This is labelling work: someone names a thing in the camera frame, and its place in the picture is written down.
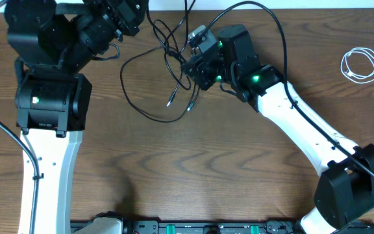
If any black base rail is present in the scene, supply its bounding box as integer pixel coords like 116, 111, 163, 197
69, 211, 374, 234

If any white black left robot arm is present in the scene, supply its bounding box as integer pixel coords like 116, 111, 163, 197
5, 0, 148, 233

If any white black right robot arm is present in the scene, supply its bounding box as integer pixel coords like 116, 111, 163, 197
182, 25, 374, 233

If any black USB cable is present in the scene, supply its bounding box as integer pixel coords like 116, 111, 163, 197
119, 0, 201, 124
146, 0, 197, 108

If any white USB cable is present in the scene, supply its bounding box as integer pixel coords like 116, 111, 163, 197
340, 47, 374, 85

